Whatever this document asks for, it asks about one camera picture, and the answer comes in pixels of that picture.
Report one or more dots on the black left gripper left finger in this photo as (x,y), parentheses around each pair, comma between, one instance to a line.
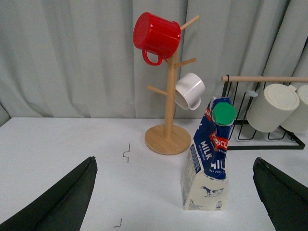
(62,207)

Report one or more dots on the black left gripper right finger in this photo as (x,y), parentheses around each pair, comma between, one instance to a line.
(285,199)

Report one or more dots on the cream cup at edge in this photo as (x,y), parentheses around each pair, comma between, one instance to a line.
(297,122)

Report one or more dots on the blue white milk carton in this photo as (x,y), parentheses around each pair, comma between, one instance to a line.
(204,181)

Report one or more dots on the cream textured cup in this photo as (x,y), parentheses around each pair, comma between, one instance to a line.
(272,107)

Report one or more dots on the wooden mug tree stand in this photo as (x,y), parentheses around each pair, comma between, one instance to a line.
(167,138)

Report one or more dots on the white glossy mug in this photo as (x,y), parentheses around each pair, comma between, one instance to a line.
(189,90)

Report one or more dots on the grey curtain backdrop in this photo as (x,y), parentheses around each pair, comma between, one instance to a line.
(76,58)

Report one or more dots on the red ribbed mug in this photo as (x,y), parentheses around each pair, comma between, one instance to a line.
(156,37)

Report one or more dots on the black wire cup rack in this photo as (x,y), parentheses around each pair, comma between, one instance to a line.
(243,136)

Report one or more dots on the wooden rack dowel handle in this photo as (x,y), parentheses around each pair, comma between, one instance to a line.
(263,79)

